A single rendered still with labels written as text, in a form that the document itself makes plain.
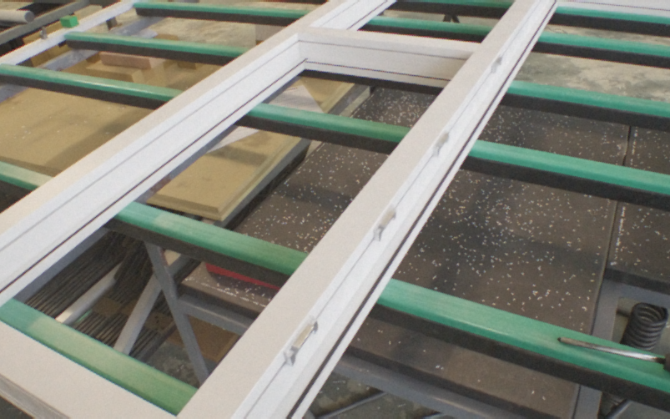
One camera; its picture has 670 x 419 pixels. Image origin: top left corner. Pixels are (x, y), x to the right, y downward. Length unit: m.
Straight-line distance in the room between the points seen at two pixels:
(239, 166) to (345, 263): 0.79
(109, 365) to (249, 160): 0.80
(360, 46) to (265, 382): 0.79
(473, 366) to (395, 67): 0.58
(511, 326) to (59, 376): 0.44
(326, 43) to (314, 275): 0.71
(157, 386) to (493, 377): 0.52
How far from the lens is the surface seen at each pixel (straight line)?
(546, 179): 0.88
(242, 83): 1.06
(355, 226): 0.61
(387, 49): 1.12
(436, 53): 1.08
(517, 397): 0.90
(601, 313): 1.08
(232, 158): 1.37
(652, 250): 1.19
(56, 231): 0.82
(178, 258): 1.15
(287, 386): 0.54
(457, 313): 0.62
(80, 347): 0.68
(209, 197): 1.24
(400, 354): 0.93
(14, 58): 1.73
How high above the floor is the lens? 1.32
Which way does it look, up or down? 37 degrees down
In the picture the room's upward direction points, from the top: 6 degrees counter-clockwise
